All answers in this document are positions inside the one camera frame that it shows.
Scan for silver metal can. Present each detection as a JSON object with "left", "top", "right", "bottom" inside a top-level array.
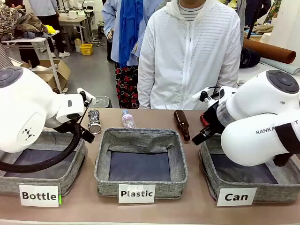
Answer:
[{"left": 87, "top": 109, "right": 102, "bottom": 135}]

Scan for red metal can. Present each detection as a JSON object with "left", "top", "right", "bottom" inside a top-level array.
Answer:
[{"left": 200, "top": 112, "right": 211, "bottom": 128}]

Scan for person in white hooded jacket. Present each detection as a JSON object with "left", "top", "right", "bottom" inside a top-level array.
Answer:
[{"left": 137, "top": 0, "right": 242, "bottom": 111}]

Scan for grey bin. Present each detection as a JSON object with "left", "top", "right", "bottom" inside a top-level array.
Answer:
[{"left": 93, "top": 96, "right": 113, "bottom": 109}]

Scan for grey fabric basket bottle label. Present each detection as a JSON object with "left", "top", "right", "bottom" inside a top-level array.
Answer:
[{"left": 0, "top": 130, "right": 88, "bottom": 197}]

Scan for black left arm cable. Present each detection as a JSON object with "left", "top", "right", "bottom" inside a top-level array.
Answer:
[{"left": 0, "top": 121, "right": 88, "bottom": 174}]

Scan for black right arm cable sleeve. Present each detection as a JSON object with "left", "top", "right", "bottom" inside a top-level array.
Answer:
[{"left": 272, "top": 121, "right": 300, "bottom": 167}]

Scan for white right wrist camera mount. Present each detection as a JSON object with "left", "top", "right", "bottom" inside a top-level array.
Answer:
[{"left": 192, "top": 86, "right": 221, "bottom": 103}]

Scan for pale blue rolled mat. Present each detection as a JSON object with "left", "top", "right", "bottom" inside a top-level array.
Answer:
[{"left": 259, "top": 57, "right": 300, "bottom": 76}]

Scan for blue scarf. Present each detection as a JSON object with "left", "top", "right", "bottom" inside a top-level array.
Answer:
[{"left": 119, "top": 0, "right": 147, "bottom": 68}]

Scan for black red floral trousers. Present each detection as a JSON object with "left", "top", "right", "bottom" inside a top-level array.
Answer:
[{"left": 114, "top": 62, "right": 141, "bottom": 109}]

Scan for brown rolled material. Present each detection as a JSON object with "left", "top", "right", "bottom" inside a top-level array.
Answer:
[{"left": 243, "top": 38, "right": 297, "bottom": 64}]

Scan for brown cardboard box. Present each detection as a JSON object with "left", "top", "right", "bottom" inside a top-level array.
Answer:
[{"left": 21, "top": 59, "right": 72, "bottom": 92}]

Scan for white sign reading Can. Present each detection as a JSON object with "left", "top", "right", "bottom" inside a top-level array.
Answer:
[{"left": 216, "top": 187, "right": 258, "bottom": 207}]

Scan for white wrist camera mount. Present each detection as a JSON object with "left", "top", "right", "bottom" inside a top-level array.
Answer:
[
  {"left": 192, "top": 86, "right": 221, "bottom": 103},
  {"left": 77, "top": 87, "right": 97, "bottom": 106}
]

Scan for background person in dark trousers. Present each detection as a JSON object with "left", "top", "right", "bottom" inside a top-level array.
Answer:
[{"left": 30, "top": 0, "right": 71, "bottom": 59}]

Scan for beige folded fabric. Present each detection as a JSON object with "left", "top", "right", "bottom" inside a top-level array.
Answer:
[{"left": 243, "top": 24, "right": 274, "bottom": 38}]

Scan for yellow plastic crate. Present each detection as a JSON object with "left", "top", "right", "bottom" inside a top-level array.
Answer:
[{"left": 80, "top": 43, "right": 94, "bottom": 56}]

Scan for white folding table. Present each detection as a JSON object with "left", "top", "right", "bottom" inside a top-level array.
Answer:
[{"left": 0, "top": 30, "right": 63, "bottom": 94}]

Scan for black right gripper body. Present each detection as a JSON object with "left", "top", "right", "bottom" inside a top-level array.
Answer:
[{"left": 203, "top": 103, "right": 224, "bottom": 136}]

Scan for grey fabric basket plastic label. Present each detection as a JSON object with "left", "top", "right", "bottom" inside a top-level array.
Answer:
[{"left": 94, "top": 127, "right": 189, "bottom": 198}]

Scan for dark navy bag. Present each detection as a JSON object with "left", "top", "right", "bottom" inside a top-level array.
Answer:
[{"left": 239, "top": 46, "right": 261, "bottom": 69}]

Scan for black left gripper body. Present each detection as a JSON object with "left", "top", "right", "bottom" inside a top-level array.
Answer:
[{"left": 45, "top": 113, "right": 85, "bottom": 135}]

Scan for clear plastic bottle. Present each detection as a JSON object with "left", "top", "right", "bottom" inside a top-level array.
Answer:
[{"left": 121, "top": 109, "right": 137, "bottom": 129}]

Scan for white sign reading Bottle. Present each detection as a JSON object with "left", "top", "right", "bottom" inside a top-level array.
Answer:
[{"left": 18, "top": 184, "right": 60, "bottom": 208}]

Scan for white sign reading Plastic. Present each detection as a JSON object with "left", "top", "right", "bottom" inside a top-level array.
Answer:
[{"left": 118, "top": 184, "right": 157, "bottom": 204}]

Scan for grey fabric basket can label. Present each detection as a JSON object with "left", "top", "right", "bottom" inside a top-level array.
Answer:
[{"left": 199, "top": 135, "right": 300, "bottom": 204}]

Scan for patterned clothes pile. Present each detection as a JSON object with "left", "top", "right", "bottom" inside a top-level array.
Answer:
[{"left": 0, "top": 4, "right": 49, "bottom": 42}]

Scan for brown glass bottle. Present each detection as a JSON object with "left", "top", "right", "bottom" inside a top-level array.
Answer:
[{"left": 173, "top": 110, "right": 191, "bottom": 142}]

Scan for yellow cloth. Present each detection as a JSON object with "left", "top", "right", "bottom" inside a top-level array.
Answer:
[{"left": 45, "top": 24, "right": 58, "bottom": 35}]

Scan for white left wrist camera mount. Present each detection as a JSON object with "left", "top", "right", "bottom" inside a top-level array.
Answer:
[{"left": 77, "top": 87, "right": 97, "bottom": 106}]

